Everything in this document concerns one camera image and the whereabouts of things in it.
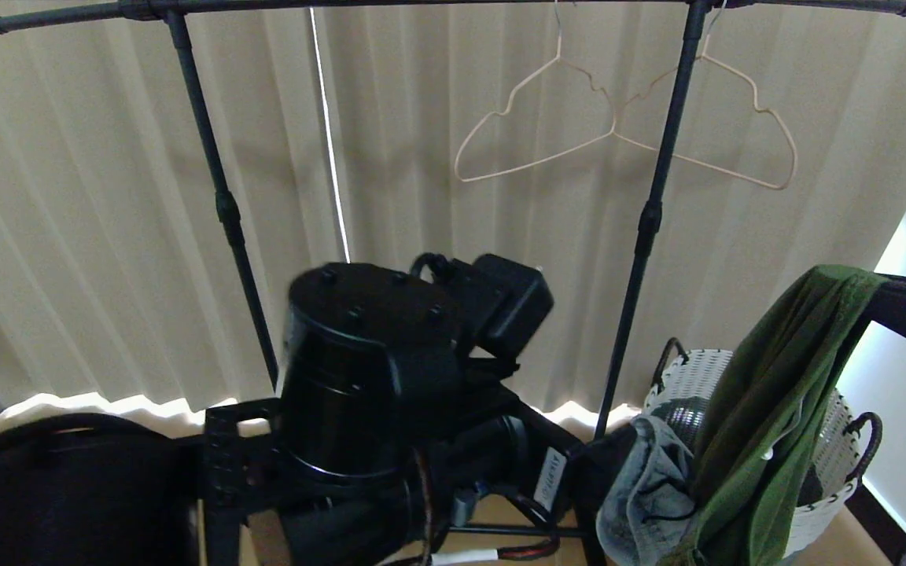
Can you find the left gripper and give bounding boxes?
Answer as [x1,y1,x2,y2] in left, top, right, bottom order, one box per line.
[441,415,589,526]

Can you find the green printed shirt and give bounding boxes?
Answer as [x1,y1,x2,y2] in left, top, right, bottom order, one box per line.
[657,265,891,566]

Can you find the pink clothes hanger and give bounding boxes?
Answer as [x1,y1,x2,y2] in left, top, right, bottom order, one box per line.
[454,0,618,184]
[614,0,798,191]

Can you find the white laundry basket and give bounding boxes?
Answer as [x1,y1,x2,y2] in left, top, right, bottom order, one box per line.
[642,338,885,560]

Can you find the black clothes rack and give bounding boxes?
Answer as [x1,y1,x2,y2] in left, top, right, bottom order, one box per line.
[0,0,906,566]

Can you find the pale grey shorts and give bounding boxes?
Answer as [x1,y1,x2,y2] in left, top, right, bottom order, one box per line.
[596,415,707,566]

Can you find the beige curtain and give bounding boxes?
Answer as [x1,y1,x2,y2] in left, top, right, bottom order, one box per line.
[0,0,906,419]

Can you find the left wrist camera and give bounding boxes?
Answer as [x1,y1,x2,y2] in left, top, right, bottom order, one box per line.
[453,252,555,365]

